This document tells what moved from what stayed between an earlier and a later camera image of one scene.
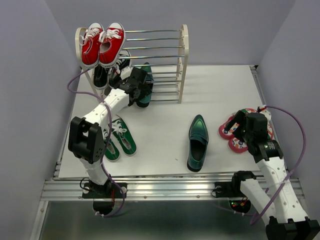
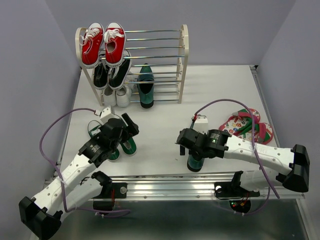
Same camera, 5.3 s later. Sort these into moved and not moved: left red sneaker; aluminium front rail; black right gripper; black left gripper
Moved: black right gripper; black left gripper
Not moved: aluminium front rail; left red sneaker
